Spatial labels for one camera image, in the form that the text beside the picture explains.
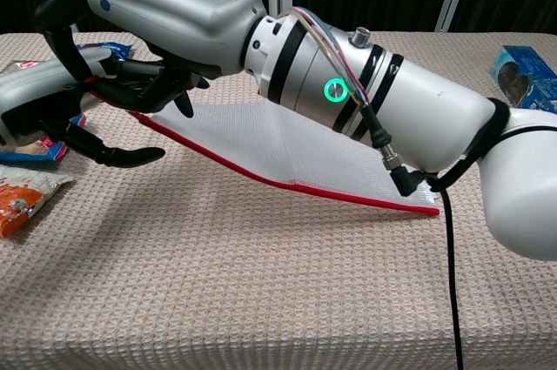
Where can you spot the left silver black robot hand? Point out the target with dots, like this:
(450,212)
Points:
(35,82)

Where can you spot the clear zipper bag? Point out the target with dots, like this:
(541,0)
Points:
(261,143)

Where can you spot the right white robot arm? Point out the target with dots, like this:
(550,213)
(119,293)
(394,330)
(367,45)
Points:
(418,100)

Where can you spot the blue biscuit bag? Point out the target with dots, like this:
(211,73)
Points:
(39,152)

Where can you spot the orange white snack bag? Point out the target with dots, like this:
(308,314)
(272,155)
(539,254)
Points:
(22,200)

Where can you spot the silver red-print snack pack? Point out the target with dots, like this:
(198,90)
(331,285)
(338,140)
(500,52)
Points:
(17,67)

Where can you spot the small blue cookie pack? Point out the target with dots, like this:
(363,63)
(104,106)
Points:
(111,50)

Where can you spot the beige waffle-weave tablecloth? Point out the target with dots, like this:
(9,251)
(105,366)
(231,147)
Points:
(217,278)

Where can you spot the blue cookie box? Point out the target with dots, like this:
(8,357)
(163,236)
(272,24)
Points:
(526,78)

